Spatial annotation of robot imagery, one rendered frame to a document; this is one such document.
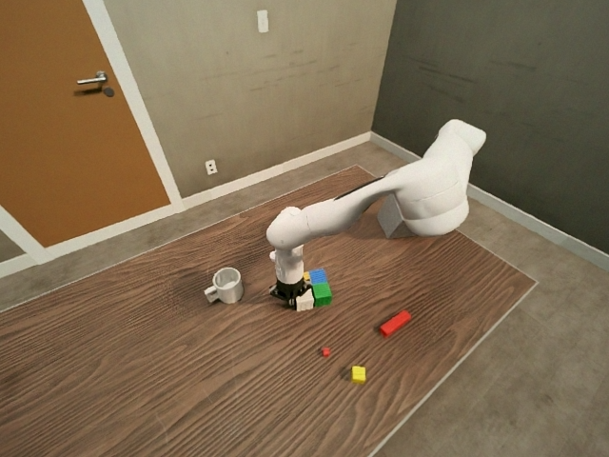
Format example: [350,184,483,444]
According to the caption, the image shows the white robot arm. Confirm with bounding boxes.
[266,120,485,284]

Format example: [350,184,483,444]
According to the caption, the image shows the red rectangular block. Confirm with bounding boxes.
[380,310,411,337]

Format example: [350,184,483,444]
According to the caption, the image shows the green cube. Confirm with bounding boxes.
[311,282,332,307]

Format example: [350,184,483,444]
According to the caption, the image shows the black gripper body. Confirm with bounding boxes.
[275,276,305,293]

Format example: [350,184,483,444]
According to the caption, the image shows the white mug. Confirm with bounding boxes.
[205,268,244,304]

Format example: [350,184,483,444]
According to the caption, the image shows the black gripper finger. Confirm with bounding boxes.
[290,279,312,305]
[269,286,292,306]

